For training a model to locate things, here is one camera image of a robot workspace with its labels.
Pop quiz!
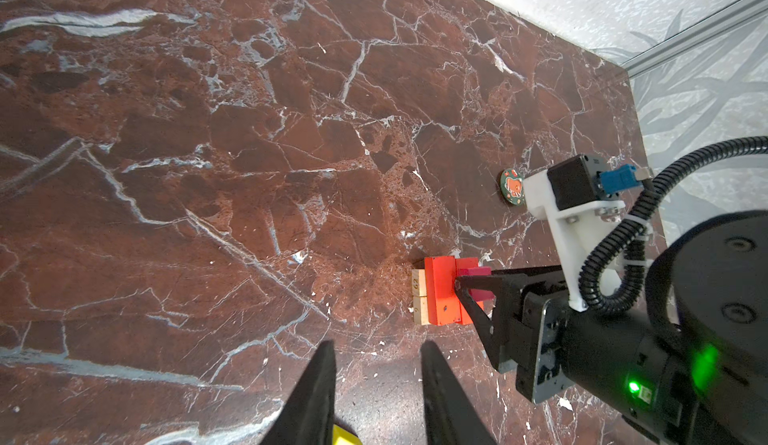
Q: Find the red block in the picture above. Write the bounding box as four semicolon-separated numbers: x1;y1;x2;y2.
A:
424;256;461;326
454;257;486;326

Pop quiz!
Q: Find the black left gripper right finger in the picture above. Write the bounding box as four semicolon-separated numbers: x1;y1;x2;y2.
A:
420;340;496;445

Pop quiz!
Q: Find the yellow cube block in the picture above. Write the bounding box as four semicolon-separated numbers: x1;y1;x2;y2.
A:
332;425;362;445

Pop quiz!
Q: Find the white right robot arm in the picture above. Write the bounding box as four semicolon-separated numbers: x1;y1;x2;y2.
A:
453;136;767;444

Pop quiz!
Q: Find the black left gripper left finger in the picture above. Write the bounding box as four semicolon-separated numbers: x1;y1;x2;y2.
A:
261;340;337;444

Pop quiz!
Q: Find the pink small block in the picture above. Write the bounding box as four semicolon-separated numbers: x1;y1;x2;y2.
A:
457;266;495;302

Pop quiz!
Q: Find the natural long wood block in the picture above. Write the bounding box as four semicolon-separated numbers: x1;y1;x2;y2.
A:
411;269;428;297

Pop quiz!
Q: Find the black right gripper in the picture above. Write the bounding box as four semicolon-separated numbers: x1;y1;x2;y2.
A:
454;266;606;404

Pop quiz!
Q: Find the green round cartoon badge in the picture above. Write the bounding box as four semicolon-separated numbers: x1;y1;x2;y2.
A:
499;168;525;206

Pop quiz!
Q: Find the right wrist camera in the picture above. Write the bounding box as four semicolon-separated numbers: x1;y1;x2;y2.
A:
522;154;652;312

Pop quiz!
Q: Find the aluminium frame post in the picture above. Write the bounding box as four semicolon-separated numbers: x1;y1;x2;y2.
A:
621;0;767;78

